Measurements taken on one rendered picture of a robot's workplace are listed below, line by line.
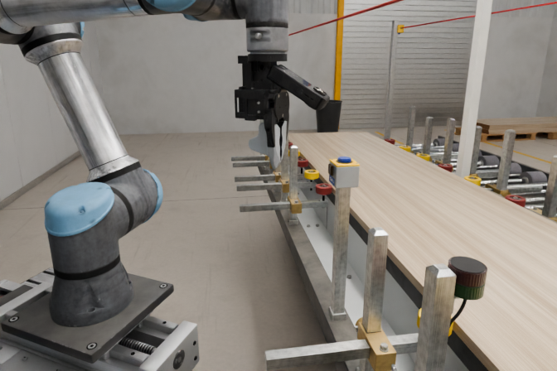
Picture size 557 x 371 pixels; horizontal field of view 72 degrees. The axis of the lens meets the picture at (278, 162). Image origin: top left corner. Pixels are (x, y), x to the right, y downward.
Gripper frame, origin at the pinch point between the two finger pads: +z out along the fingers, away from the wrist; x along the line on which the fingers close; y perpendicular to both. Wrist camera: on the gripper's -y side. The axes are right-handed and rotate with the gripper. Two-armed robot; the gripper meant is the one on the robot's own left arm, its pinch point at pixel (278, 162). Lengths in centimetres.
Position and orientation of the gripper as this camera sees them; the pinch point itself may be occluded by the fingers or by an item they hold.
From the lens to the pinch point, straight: 73.6
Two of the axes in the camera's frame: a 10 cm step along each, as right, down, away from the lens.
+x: -3.6, 2.4, -9.0
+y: -9.3, -0.9, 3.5
